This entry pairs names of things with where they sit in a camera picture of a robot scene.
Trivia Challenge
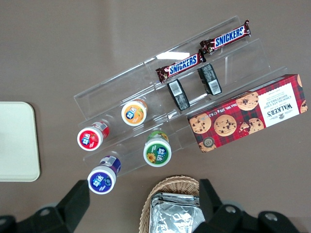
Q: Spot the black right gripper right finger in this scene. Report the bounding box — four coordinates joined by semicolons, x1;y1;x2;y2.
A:
194;179;302;233

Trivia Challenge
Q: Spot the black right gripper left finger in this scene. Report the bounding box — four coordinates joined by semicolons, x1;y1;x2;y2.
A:
0;180;91;233

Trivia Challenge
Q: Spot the foil-wrapped sandwich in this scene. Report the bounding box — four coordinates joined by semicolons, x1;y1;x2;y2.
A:
149;192;206;233

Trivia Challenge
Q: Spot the woven wicker basket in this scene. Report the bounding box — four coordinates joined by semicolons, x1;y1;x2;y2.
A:
138;176;202;233

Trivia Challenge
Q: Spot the cream plastic tray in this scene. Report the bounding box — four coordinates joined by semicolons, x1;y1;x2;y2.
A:
0;101;41;183

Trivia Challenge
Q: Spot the blue gum jar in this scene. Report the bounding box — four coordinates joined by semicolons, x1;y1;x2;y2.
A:
87;155;121;194

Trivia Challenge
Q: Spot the green gum jar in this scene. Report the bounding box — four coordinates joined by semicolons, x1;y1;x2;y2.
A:
143;130;172;167

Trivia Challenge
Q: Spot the red gum jar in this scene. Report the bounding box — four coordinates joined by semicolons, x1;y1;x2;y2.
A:
77;121;110;151

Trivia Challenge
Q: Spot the red Walkers cookie box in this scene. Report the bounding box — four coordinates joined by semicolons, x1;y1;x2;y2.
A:
187;74;308;153

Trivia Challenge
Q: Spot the small black barcode snack pack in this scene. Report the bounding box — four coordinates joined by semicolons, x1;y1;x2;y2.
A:
167;79;190;112
197;63;222;96

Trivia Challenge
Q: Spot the orange gum jar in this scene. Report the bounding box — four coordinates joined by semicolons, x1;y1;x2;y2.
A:
121;99;148;126

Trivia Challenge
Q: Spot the clear acrylic stepped display stand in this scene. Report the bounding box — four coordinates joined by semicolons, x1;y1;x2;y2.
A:
73;16;289;179

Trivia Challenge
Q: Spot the Snickers chocolate bar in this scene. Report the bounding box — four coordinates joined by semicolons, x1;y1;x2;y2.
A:
199;19;251;55
155;50;207;83

